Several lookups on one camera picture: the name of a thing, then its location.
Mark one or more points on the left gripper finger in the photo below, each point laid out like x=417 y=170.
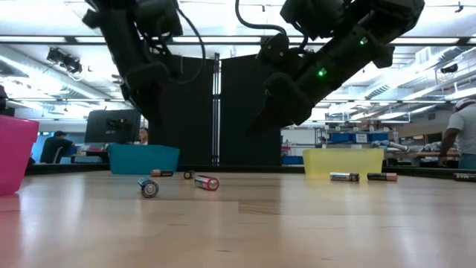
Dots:
x=150 y=117

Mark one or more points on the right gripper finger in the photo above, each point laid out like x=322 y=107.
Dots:
x=256 y=124

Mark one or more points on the small black copper Duracell battery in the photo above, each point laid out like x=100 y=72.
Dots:
x=189 y=174
x=162 y=173

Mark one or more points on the red black Energizer MAX battery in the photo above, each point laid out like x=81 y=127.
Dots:
x=206 y=182

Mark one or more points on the black copper Duracell AA battery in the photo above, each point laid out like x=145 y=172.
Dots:
x=382 y=176

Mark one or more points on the pale blue robot arm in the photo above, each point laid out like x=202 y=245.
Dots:
x=388 y=144

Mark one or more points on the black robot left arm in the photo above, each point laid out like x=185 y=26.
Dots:
x=119 y=37

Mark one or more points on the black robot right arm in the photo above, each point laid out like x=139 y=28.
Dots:
x=372 y=33

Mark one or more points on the blue plastic bin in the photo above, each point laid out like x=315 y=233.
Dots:
x=145 y=160

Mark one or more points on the black folding partition screen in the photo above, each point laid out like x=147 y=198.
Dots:
x=193 y=141

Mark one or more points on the blue crate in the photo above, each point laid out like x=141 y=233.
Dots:
x=292 y=160

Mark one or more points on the black monitor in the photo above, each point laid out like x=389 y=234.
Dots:
x=96 y=126

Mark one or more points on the blue storage bin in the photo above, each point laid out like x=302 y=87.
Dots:
x=379 y=137
x=340 y=137

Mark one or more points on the yellow translucent plastic bin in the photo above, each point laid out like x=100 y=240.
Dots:
x=342 y=162

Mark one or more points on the seated person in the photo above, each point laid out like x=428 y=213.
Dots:
x=55 y=147

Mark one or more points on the red translucent plastic bin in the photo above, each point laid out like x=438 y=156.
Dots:
x=16 y=156

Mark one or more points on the standing person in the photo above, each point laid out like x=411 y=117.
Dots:
x=461 y=134

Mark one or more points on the black aluminium table frame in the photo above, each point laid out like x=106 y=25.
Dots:
x=260 y=169

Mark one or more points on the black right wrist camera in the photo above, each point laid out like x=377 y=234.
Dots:
x=275 y=48

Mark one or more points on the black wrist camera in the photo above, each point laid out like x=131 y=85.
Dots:
x=275 y=48
x=158 y=16

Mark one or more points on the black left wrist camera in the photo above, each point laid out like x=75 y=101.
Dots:
x=158 y=16

